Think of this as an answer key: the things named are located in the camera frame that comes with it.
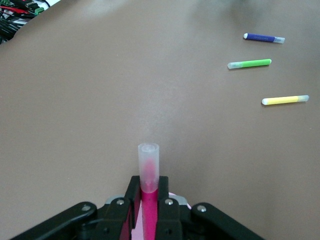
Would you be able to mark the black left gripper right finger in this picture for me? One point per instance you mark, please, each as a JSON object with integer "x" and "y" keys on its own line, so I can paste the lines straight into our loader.
{"x": 180, "y": 225}

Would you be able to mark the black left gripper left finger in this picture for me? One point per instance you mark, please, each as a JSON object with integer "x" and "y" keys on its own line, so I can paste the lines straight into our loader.
{"x": 100, "y": 225}

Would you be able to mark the pink marker pen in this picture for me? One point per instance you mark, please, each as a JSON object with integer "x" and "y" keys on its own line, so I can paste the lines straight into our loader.
{"x": 150, "y": 212}

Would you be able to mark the pink mesh cup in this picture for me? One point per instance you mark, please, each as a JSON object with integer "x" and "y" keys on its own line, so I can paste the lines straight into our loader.
{"x": 137, "y": 230}

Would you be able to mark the brown table cover mat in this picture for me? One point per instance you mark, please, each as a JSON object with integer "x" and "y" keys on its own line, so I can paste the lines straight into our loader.
{"x": 100, "y": 100}

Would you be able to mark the yellow marker pen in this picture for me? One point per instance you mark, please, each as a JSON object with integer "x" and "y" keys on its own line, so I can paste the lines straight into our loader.
{"x": 282, "y": 100}

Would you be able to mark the green marker pen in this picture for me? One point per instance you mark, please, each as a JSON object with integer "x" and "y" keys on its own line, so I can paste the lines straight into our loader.
{"x": 252, "y": 63}

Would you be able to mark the purple marker pen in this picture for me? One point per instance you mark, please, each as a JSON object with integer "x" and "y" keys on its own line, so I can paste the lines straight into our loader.
{"x": 262, "y": 38}

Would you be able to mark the green terminal connector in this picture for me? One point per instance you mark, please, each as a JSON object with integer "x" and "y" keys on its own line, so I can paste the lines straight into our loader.
{"x": 40, "y": 10}

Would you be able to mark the small electronics board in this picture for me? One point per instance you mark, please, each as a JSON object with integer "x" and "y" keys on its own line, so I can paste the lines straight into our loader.
{"x": 28, "y": 3}

